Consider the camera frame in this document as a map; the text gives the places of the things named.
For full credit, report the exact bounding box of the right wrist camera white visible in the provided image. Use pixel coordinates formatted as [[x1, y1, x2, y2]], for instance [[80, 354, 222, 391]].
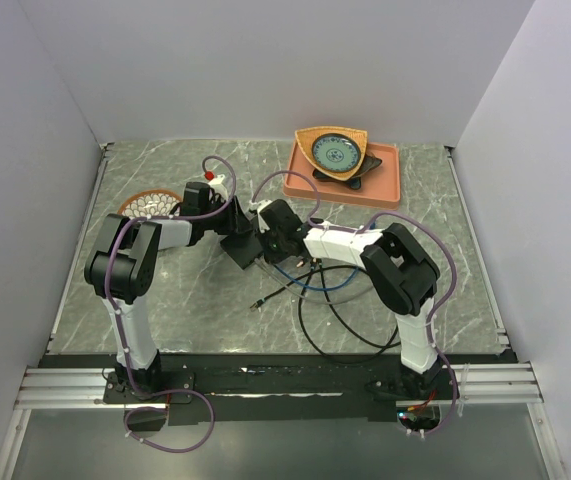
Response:
[[249, 200, 272, 233]]

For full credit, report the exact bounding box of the purple cable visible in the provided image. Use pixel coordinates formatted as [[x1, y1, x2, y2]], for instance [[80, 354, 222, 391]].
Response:
[[103, 155, 237, 401], [249, 171, 461, 401]]

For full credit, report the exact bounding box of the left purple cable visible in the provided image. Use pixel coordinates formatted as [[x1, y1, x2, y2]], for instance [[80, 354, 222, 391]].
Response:
[[103, 155, 237, 401]]

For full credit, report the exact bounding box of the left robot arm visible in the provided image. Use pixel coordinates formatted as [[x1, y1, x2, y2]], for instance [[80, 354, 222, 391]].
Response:
[[84, 175, 261, 402]]

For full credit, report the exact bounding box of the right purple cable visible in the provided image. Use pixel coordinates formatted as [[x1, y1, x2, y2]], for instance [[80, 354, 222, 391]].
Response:
[[249, 171, 461, 401]]

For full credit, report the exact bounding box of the black dish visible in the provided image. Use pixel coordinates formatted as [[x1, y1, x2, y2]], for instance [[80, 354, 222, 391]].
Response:
[[312, 155, 382, 190]]

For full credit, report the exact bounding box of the woven triangular basket plate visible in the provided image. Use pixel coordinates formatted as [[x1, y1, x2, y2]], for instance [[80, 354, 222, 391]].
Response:
[[295, 126, 368, 180]]

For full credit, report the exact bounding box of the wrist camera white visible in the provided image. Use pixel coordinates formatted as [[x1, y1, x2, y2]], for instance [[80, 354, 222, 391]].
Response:
[[249, 200, 272, 233], [204, 170, 229, 201]]

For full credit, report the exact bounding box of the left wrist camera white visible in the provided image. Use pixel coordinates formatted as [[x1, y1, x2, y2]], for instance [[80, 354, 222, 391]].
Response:
[[204, 170, 229, 201]]

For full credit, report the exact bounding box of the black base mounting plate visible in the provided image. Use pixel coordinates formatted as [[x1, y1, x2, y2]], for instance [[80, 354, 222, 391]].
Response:
[[103, 353, 459, 426]]

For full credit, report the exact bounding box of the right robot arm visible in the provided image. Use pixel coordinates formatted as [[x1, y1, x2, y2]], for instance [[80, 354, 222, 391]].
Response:
[[254, 199, 440, 399]]

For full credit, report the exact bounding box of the black network switch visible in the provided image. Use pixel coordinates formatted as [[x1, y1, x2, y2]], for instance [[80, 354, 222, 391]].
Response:
[[220, 232, 263, 270]]

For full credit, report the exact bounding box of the salmon rectangular tray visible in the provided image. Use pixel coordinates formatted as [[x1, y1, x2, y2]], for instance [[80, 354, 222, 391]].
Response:
[[287, 143, 401, 210]]

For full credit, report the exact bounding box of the blue ethernet cable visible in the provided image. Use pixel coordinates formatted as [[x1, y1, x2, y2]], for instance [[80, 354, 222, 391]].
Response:
[[269, 262, 366, 294]]

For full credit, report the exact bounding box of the teal patterned round plate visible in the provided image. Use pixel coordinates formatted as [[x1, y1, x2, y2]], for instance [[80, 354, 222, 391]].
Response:
[[312, 133, 361, 173]]

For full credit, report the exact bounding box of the black ethernet cable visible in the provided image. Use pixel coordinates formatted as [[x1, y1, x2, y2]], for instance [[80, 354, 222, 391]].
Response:
[[249, 257, 401, 357]]

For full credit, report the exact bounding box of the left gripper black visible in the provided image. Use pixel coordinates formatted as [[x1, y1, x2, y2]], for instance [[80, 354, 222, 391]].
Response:
[[203, 198, 255, 237]]

